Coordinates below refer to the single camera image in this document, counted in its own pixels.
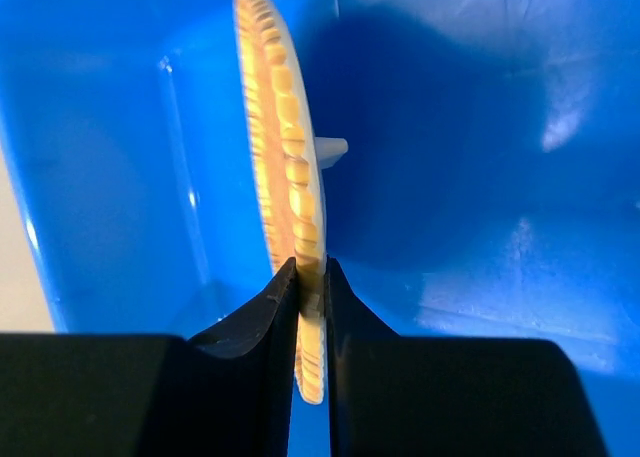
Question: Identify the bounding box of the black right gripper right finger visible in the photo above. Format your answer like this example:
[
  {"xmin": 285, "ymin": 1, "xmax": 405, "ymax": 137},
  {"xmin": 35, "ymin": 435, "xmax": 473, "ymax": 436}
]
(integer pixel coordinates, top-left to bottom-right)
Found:
[{"xmin": 325, "ymin": 259, "xmax": 607, "ymax": 456}]

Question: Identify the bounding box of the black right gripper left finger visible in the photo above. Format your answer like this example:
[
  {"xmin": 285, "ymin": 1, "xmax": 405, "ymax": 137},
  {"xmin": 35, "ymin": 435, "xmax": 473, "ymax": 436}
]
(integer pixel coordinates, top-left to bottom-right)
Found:
[{"xmin": 1, "ymin": 261, "xmax": 298, "ymax": 456}]

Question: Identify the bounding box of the orange fan-shaped woven plate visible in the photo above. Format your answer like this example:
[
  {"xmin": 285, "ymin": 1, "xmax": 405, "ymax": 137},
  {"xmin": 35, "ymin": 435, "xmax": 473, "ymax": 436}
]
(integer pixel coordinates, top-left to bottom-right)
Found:
[{"xmin": 233, "ymin": 0, "xmax": 348, "ymax": 405}]

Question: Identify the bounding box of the blue plastic bin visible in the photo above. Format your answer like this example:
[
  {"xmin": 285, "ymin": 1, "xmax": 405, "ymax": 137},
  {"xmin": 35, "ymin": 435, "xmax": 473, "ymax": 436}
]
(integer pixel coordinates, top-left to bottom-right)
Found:
[{"xmin": 1, "ymin": 0, "xmax": 639, "ymax": 456}]

